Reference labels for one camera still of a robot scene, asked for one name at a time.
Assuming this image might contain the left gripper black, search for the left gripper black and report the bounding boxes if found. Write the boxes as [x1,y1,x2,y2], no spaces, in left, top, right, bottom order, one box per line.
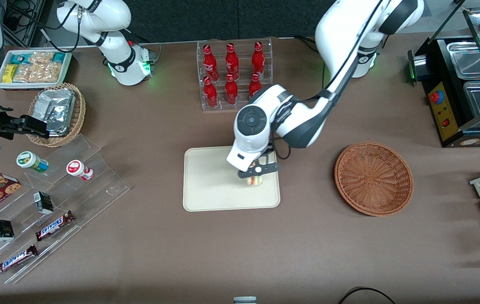
[237,145,281,178]

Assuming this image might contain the tan oval wicker basket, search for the tan oval wicker basket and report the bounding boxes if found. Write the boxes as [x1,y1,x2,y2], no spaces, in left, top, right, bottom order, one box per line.
[27,82,87,148]

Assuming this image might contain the cream rectangular tray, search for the cream rectangular tray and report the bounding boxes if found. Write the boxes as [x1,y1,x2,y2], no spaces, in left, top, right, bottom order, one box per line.
[183,144,281,212]

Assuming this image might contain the brown round wicker basket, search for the brown round wicker basket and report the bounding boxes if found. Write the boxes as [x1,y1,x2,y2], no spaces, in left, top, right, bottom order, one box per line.
[334,141,414,217]

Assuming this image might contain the silver foil packet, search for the silver foil packet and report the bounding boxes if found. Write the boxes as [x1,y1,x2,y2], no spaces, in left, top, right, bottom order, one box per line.
[34,88,76,119]
[45,113,74,137]

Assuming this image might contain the green lid white cup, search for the green lid white cup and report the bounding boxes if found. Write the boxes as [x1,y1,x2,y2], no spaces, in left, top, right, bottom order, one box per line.
[16,151,49,174]

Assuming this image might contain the white rectangular snack bin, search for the white rectangular snack bin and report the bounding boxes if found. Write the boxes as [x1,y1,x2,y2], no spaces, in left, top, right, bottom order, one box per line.
[0,49,73,90]

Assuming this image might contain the clear bag of nuts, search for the clear bag of nuts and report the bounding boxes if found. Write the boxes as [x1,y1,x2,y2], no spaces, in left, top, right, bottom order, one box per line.
[13,51,62,84]

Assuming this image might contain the yellow snack packet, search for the yellow snack packet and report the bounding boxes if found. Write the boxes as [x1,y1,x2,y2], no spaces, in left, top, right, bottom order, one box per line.
[2,64,18,83]

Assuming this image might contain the red lid white cup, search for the red lid white cup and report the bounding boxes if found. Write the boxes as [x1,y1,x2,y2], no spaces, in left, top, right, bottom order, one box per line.
[66,159,94,182]

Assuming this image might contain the clear acrylic bottle rack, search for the clear acrylic bottle rack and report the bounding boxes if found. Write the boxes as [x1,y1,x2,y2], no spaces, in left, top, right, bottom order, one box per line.
[196,38,274,111]

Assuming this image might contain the small black carton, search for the small black carton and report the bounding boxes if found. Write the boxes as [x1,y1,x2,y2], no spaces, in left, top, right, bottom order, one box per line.
[0,219,15,243]
[33,191,55,215]

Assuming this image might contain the red cola bottle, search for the red cola bottle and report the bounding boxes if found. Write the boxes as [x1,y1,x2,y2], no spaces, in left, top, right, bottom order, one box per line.
[203,76,219,109]
[248,73,263,99]
[251,41,266,79]
[224,74,239,106]
[203,44,220,82]
[225,43,241,81]

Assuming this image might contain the clear acrylic stepped display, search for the clear acrylic stepped display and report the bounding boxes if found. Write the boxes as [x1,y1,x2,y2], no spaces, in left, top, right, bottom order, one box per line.
[0,134,131,285]

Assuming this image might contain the snickers chocolate bar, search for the snickers chocolate bar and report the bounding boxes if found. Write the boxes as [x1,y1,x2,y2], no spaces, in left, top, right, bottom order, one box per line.
[35,210,76,242]
[0,244,39,276]

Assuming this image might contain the black food warmer cabinet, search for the black food warmer cabinet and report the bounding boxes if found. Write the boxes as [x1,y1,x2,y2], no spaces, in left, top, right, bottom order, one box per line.
[407,0,480,149]

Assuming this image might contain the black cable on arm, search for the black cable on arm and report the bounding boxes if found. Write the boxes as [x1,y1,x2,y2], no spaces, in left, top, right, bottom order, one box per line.
[5,0,82,54]

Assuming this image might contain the black arm base cables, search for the black arm base cables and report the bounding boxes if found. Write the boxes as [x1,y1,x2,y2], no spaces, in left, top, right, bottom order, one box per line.
[294,35,320,48]

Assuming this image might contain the black cable loop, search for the black cable loop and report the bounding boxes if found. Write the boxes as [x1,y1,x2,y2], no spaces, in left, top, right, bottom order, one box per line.
[338,287,397,304]

